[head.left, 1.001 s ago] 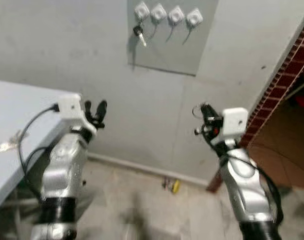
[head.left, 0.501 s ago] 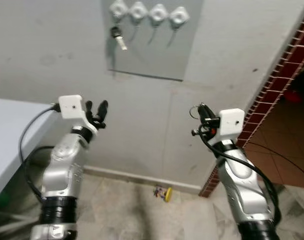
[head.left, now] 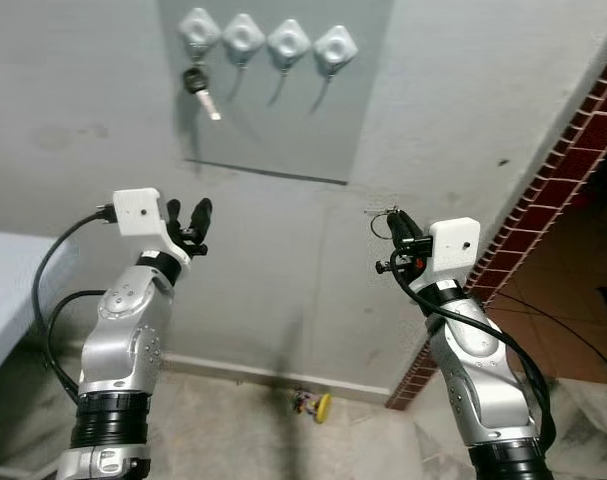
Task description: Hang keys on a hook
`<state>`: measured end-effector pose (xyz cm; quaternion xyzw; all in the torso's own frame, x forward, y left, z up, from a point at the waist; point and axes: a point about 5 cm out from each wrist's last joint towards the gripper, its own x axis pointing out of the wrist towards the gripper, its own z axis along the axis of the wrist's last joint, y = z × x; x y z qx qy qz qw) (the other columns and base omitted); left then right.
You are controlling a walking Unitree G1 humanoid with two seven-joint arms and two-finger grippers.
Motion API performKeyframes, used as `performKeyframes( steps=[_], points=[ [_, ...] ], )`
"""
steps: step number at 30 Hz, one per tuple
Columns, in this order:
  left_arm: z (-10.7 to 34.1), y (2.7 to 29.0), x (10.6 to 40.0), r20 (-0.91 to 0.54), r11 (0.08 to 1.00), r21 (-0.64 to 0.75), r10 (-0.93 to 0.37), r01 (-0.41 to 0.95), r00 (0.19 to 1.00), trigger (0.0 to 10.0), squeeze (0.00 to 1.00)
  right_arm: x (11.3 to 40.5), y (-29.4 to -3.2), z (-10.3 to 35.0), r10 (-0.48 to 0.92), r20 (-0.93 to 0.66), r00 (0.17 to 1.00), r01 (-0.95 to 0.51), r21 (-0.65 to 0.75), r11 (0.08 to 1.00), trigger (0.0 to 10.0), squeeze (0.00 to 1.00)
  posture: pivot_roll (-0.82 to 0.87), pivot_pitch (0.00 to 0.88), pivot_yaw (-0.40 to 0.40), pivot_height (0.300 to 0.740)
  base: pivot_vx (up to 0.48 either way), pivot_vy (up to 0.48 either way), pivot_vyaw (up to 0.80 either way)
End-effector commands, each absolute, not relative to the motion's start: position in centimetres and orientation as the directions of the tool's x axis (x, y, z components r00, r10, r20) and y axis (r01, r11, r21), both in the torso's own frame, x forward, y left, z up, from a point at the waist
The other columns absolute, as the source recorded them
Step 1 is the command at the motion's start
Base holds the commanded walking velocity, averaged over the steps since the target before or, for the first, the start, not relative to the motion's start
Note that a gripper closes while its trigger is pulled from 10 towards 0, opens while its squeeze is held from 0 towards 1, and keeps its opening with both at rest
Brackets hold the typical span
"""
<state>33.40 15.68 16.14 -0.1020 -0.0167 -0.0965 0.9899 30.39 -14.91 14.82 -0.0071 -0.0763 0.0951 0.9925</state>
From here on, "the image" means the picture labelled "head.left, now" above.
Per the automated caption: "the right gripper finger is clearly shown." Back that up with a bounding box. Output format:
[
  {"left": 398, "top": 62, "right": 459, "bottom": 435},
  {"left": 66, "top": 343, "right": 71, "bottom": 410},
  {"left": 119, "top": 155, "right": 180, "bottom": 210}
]
[{"left": 386, "top": 210, "right": 425, "bottom": 253}]

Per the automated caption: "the metal key ring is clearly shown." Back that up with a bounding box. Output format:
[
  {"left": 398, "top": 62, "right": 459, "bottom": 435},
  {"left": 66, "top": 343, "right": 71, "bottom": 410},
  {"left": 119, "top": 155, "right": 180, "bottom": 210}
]
[{"left": 367, "top": 205, "right": 400, "bottom": 242}]

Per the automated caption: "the black headed car key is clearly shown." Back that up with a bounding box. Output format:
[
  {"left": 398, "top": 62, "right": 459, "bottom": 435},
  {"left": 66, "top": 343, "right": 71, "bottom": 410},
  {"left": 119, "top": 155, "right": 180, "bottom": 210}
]
[{"left": 182, "top": 62, "right": 224, "bottom": 123}]

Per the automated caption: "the red brick tile edging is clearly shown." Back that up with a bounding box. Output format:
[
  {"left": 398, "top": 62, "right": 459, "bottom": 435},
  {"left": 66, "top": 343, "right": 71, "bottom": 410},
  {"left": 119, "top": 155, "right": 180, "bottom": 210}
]
[{"left": 385, "top": 45, "right": 607, "bottom": 412}]

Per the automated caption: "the white table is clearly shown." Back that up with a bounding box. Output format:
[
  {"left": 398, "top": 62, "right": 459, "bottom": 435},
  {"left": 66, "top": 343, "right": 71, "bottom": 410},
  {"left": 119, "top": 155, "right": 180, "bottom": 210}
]
[{"left": 0, "top": 230, "right": 80, "bottom": 393}]

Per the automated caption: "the small yellow toy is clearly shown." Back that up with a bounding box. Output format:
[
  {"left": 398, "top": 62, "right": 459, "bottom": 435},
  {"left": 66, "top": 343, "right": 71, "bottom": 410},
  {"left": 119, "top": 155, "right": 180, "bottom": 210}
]
[{"left": 292, "top": 389, "right": 334, "bottom": 425}]

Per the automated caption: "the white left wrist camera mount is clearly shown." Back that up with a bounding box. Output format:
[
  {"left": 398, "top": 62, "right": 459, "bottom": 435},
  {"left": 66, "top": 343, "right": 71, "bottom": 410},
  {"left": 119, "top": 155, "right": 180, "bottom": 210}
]
[{"left": 113, "top": 188, "right": 192, "bottom": 269}]

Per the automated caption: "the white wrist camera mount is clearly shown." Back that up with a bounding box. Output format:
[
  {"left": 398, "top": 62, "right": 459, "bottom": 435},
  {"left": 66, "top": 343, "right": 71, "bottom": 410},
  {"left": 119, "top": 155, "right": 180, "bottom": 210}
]
[
  {"left": 113, "top": 188, "right": 192, "bottom": 269},
  {"left": 427, "top": 217, "right": 482, "bottom": 289}
]

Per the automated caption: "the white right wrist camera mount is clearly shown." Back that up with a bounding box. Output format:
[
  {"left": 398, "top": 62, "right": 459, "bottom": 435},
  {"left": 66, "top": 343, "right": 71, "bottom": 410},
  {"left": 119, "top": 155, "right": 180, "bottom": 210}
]
[{"left": 427, "top": 217, "right": 482, "bottom": 289}]

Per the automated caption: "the grey wall board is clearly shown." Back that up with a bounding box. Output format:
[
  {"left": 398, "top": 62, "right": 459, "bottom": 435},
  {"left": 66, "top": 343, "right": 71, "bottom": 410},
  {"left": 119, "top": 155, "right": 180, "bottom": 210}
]
[{"left": 158, "top": 0, "right": 395, "bottom": 187}]

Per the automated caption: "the long black left arm cable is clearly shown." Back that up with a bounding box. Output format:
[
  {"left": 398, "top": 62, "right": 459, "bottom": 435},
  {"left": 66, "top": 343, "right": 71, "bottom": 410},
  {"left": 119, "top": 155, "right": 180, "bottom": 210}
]
[{"left": 31, "top": 205, "right": 119, "bottom": 401}]

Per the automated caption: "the short black left arm cable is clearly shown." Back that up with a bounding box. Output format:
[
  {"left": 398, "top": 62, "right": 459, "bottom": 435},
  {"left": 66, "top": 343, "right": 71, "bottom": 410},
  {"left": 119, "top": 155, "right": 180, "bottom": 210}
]
[{"left": 46, "top": 290, "right": 106, "bottom": 377}]

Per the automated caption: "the thin black floor cable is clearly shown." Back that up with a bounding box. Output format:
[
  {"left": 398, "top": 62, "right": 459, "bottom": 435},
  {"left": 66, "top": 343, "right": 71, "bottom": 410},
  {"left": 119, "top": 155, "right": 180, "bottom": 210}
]
[{"left": 491, "top": 288, "right": 607, "bottom": 387}]

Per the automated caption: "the white wall hook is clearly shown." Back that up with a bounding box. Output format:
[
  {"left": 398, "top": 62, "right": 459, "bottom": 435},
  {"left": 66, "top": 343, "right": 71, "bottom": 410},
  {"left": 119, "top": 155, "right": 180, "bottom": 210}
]
[
  {"left": 177, "top": 7, "right": 222, "bottom": 63},
  {"left": 313, "top": 24, "right": 360, "bottom": 80},
  {"left": 223, "top": 13, "right": 266, "bottom": 69},
  {"left": 267, "top": 18, "right": 312, "bottom": 74}
]

